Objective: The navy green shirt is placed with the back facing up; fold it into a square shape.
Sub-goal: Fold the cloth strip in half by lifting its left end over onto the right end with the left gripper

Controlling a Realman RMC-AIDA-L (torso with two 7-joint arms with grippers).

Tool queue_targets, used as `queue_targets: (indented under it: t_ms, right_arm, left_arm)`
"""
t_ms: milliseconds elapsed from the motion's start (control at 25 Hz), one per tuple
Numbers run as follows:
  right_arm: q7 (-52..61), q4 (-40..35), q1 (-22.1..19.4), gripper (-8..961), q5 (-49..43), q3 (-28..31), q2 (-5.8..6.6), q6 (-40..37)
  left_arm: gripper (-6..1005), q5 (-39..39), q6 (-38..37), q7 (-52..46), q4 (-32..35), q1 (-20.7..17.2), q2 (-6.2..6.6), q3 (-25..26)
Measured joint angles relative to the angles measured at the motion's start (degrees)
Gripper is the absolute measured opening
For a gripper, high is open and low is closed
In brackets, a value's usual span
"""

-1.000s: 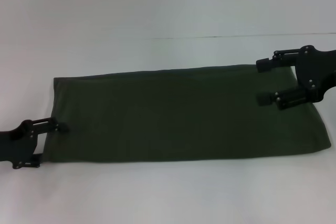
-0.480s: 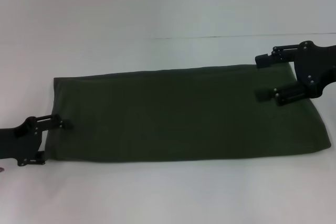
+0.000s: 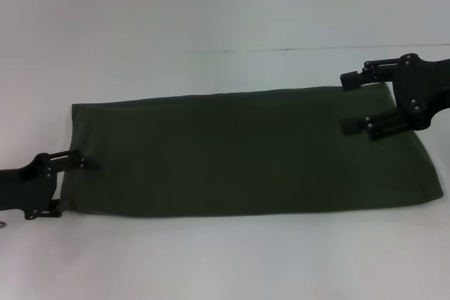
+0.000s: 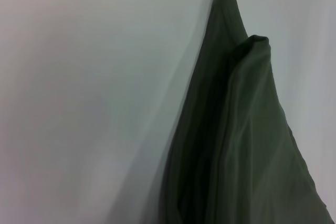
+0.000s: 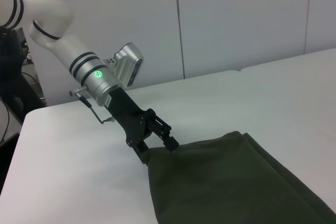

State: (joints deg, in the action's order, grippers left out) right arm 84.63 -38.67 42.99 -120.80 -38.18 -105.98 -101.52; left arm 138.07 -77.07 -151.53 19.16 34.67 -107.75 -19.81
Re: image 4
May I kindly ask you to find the dark green t-shirt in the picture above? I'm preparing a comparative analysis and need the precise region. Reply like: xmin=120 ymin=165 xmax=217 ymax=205
xmin=159 ymin=0 xmax=336 ymax=224

